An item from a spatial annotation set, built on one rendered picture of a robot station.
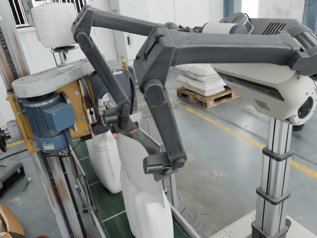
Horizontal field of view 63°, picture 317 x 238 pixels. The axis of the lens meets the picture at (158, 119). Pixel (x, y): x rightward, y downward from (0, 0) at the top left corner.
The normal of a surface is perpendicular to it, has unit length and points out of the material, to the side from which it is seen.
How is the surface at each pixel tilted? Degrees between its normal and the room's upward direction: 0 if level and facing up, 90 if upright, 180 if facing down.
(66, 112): 90
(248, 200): 0
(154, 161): 28
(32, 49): 90
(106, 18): 104
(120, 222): 0
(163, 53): 118
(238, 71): 40
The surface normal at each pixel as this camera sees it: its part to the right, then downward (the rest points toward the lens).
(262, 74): -0.64, -0.50
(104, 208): -0.11, -0.90
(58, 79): 0.92, 0.07
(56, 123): 0.81, 0.18
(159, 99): 0.23, 0.77
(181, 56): 0.45, 0.70
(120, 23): 0.38, 0.55
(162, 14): 0.49, 0.33
